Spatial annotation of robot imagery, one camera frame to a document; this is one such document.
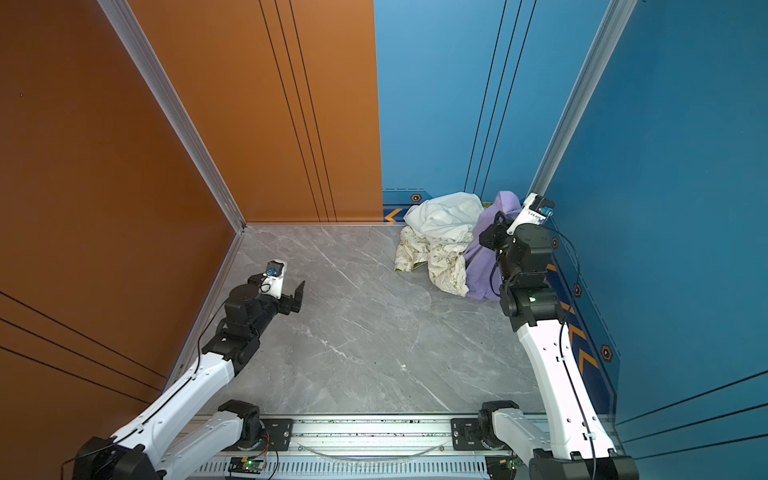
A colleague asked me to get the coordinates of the right green circuit board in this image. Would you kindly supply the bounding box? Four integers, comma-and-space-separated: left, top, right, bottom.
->
499, 456, 522, 471

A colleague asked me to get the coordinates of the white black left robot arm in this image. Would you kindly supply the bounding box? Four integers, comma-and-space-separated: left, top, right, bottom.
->
72, 260, 305, 479

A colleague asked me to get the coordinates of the cream cloth with green print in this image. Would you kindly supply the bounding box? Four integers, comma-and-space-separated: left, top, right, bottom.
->
394, 226, 472, 297

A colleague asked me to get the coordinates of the aluminium corner post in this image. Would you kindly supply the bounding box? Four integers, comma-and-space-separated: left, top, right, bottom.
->
529, 0, 638, 194
98, 0, 247, 234

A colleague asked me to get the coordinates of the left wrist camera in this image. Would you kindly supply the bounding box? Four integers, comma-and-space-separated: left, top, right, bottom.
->
261, 260, 286, 299

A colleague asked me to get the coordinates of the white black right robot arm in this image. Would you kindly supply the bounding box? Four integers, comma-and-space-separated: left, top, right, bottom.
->
479, 212, 639, 479

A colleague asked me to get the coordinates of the green circuit board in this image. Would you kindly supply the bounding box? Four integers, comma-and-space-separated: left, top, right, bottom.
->
499, 456, 522, 471
227, 456, 266, 476

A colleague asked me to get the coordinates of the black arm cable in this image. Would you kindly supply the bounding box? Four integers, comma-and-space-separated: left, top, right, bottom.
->
539, 221, 598, 480
59, 299, 241, 480

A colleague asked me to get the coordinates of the left green circuit board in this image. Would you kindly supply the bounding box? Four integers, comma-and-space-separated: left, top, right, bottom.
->
227, 456, 266, 476

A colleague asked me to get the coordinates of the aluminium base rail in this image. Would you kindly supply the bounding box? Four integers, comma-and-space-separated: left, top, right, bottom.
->
191, 413, 528, 479

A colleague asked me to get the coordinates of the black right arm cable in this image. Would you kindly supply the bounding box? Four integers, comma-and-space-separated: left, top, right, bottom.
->
539, 221, 598, 480

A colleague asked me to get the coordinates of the lavender purple cloth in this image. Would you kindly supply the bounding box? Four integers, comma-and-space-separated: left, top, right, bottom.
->
464, 191, 522, 300

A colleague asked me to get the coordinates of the right aluminium corner post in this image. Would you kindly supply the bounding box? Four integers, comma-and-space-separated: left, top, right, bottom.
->
529, 0, 638, 194

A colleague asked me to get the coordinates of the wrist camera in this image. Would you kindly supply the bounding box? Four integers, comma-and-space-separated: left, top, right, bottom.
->
507, 192, 555, 235
261, 260, 286, 299

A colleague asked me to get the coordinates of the left aluminium corner post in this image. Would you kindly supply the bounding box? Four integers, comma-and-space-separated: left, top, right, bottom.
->
98, 0, 247, 234

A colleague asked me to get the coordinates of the plain white cloth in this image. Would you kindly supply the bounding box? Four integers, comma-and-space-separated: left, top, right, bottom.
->
404, 192, 485, 243

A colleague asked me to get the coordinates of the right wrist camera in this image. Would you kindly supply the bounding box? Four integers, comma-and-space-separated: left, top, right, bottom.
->
507, 192, 555, 235

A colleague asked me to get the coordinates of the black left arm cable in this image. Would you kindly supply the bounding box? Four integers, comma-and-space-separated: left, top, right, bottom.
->
59, 299, 241, 480

